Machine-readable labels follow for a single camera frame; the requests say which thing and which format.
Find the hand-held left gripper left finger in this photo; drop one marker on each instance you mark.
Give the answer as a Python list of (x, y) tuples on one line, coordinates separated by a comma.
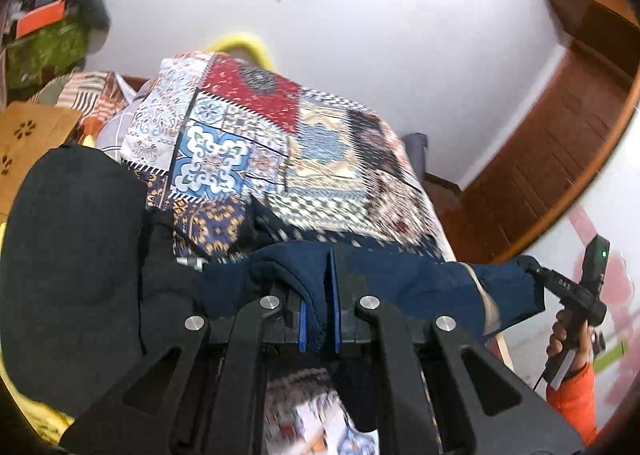
[(302, 330)]

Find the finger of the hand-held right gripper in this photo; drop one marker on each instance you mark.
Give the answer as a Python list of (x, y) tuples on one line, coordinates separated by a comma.
[(534, 270)]

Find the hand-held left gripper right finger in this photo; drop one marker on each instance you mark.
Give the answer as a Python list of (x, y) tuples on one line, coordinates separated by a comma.
[(336, 320)]

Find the navy patterned hoodie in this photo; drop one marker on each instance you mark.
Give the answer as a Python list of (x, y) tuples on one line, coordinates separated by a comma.
[(410, 280)]

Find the person's right forearm orange sleeve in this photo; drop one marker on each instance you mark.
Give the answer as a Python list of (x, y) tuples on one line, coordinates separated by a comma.
[(575, 405)]

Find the person's right hand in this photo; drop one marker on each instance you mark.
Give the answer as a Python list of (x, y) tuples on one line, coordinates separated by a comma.
[(556, 340)]

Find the brown wooden door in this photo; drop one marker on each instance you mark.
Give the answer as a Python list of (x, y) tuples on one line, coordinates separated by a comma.
[(540, 160)]

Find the grey chair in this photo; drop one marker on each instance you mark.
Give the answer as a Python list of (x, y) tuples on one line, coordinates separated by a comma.
[(416, 155)]

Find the patchwork printed blanket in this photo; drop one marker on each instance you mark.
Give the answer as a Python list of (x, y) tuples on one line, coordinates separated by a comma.
[(235, 155)]

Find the black folded garment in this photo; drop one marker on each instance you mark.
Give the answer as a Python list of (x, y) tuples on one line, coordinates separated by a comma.
[(70, 260)]

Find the yellow printed cloth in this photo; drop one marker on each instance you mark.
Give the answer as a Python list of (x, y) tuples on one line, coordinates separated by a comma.
[(35, 415)]

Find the yellow plush toy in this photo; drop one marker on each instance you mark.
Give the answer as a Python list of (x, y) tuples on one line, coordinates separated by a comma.
[(245, 45)]

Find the striped pillow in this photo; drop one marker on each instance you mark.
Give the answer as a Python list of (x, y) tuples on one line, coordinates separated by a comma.
[(80, 95)]

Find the dark grey cushion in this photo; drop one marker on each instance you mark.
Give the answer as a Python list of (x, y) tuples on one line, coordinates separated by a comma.
[(87, 5)]

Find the orange box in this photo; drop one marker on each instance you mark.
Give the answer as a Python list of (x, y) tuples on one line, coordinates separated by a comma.
[(42, 17)]

